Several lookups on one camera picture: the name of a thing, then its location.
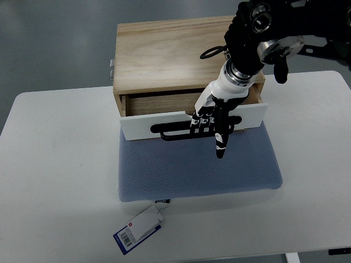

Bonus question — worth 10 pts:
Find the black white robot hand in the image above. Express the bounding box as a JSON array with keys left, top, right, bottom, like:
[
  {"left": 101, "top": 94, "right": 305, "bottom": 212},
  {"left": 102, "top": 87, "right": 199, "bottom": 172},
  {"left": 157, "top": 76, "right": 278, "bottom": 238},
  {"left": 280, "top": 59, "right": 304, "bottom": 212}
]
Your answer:
[{"left": 190, "top": 59, "right": 258, "bottom": 159}]

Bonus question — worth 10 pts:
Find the black drawer handle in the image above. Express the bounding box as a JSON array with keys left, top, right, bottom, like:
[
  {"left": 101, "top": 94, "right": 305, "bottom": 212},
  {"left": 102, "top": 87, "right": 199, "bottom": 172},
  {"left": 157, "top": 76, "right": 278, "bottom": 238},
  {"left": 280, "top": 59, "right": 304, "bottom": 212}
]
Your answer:
[{"left": 150, "top": 115, "right": 242, "bottom": 142}]

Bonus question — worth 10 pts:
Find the white drawer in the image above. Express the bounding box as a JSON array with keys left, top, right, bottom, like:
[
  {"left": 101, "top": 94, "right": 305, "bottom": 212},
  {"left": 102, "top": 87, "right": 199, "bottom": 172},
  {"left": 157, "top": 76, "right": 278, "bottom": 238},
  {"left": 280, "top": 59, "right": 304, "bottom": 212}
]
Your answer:
[{"left": 119, "top": 83, "right": 268, "bottom": 142}]

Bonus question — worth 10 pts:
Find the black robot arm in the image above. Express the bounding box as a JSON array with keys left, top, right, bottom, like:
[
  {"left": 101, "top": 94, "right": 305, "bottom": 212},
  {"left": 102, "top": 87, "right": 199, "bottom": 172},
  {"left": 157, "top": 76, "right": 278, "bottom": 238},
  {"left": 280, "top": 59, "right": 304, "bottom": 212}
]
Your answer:
[{"left": 200, "top": 1, "right": 350, "bottom": 84}]

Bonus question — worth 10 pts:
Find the wooden drawer cabinet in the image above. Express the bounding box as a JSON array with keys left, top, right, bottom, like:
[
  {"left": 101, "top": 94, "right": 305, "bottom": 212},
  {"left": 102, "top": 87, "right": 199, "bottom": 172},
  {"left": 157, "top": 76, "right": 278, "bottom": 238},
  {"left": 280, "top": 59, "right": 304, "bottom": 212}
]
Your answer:
[{"left": 112, "top": 15, "right": 266, "bottom": 141}]

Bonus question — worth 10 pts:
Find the blue mesh cushion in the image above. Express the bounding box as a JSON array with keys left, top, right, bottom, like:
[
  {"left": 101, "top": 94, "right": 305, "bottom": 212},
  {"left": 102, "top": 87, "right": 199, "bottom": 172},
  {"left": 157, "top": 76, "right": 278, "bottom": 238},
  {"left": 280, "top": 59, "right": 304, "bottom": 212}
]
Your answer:
[{"left": 118, "top": 124, "right": 283, "bottom": 202}]

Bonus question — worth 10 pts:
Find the metal table clamp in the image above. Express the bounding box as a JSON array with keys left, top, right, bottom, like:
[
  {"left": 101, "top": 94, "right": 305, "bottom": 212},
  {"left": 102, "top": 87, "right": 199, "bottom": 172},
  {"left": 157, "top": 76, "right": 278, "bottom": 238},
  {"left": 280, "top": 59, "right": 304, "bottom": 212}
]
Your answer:
[{"left": 109, "top": 59, "right": 115, "bottom": 80}]

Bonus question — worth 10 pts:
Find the white blue price tag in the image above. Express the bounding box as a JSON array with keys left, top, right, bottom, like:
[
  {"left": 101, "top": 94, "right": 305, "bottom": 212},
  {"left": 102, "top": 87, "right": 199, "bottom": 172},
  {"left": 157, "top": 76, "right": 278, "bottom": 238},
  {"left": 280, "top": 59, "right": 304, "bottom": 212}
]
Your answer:
[{"left": 113, "top": 205, "right": 163, "bottom": 255}]

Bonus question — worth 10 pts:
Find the white table leg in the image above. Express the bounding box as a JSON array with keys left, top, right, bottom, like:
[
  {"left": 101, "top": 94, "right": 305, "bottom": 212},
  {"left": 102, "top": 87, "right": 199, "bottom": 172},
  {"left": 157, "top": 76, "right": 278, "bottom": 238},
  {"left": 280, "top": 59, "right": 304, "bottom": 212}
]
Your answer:
[{"left": 285, "top": 253, "right": 301, "bottom": 263}]

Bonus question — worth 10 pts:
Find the black object under table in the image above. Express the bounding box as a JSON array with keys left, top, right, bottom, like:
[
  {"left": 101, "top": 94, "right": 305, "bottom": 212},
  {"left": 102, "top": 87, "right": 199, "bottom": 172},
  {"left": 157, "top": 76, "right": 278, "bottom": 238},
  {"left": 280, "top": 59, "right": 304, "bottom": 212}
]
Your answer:
[{"left": 328, "top": 247, "right": 351, "bottom": 255}]

